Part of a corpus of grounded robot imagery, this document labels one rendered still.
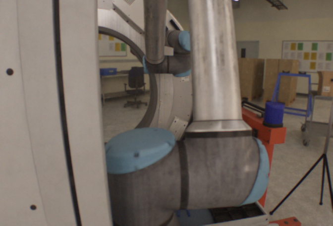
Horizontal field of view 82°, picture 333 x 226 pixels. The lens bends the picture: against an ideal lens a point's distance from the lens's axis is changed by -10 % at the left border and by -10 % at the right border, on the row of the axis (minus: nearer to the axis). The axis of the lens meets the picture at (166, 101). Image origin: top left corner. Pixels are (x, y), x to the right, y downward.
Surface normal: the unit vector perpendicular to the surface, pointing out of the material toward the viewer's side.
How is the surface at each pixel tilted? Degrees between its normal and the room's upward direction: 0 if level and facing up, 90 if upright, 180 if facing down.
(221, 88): 71
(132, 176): 90
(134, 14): 90
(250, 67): 90
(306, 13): 90
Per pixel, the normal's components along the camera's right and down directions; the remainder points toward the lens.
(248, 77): -0.67, 0.15
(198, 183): 0.06, -0.05
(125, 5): 0.15, 0.19
